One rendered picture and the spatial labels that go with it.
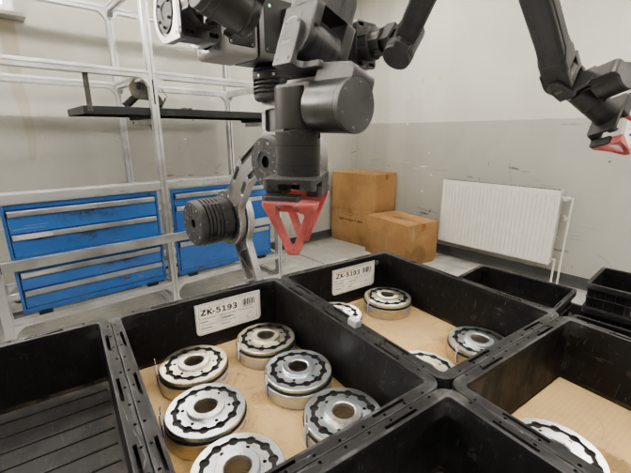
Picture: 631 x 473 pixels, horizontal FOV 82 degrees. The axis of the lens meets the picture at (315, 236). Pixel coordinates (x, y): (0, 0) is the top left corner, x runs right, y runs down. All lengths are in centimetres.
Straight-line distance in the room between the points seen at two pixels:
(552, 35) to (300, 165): 66
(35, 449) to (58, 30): 283
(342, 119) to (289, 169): 10
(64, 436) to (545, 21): 106
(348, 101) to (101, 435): 51
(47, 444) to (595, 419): 72
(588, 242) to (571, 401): 293
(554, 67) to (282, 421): 88
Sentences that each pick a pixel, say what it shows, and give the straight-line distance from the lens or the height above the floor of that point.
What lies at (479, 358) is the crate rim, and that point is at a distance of 53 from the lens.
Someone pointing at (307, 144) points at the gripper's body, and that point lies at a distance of 45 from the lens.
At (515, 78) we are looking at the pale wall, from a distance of 370.
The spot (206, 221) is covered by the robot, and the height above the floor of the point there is 90.
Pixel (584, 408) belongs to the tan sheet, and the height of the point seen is 83.
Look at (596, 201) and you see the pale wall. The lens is 352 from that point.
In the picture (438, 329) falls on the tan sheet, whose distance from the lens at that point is 79.
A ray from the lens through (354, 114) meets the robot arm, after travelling 40.
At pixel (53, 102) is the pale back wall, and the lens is 312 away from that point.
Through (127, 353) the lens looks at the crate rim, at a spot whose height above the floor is 93.
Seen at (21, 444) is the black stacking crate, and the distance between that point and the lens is 65.
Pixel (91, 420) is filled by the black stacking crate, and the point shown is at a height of 83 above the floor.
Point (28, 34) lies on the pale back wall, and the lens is 317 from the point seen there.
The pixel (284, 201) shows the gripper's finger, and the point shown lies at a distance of 43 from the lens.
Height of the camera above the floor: 121
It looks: 16 degrees down
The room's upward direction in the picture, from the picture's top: straight up
